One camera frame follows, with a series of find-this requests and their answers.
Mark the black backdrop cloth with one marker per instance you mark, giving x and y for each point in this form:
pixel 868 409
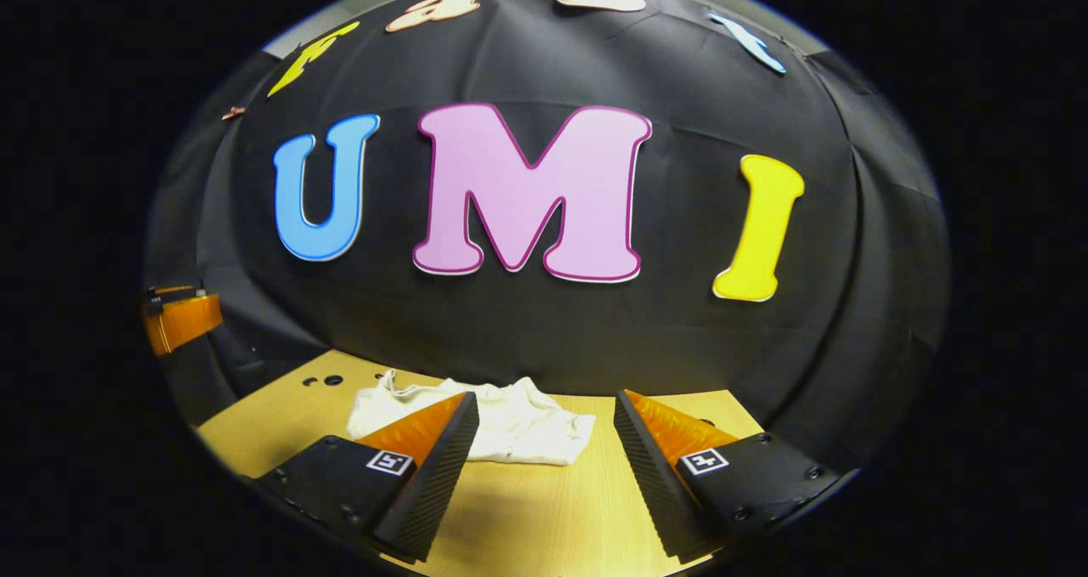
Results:
pixel 680 339

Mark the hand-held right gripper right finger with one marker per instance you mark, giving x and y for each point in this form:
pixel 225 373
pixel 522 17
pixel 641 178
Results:
pixel 650 483

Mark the cream white hoodie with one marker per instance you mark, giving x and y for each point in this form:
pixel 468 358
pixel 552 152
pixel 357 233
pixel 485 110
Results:
pixel 527 428

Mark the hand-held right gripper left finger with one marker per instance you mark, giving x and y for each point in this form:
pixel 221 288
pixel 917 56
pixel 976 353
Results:
pixel 433 483

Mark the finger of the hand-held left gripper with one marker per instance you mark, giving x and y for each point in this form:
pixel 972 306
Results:
pixel 174 292
pixel 183 322

